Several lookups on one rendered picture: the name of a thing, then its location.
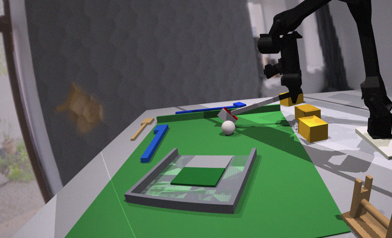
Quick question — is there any grey ball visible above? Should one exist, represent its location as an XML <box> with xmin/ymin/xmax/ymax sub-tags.
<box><xmin>221</xmin><ymin>121</ymin><xmax>235</xmax><ymax>135</ymax></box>

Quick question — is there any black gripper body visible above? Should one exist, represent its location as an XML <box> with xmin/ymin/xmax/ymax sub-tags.
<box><xmin>281</xmin><ymin>53</ymin><xmax>302</xmax><ymax>86</ymax></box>

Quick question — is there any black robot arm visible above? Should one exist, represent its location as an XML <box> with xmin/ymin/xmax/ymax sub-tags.
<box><xmin>257</xmin><ymin>0</ymin><xmax>392</xmax><ymax>139</ymax></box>

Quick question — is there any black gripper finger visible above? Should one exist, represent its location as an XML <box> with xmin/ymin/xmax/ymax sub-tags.
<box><xmin>286</xmin><ymin>85</ymin><xmax>301</xmax><ymax>104</ymax></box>

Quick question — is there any yellow box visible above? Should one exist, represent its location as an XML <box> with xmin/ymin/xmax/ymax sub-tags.
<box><xmin>280</xmin><ymin>93</ymin><xmax>304</xmax><ymax>107</ymax></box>
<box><xmin>298</xmin><ymin>115</ymin><xmax>328</xmax><ymax>143</ymax></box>
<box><xmin>294</xmin><ymin>104</ymin><xmax>321</xmax><ymax>120</ymax></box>

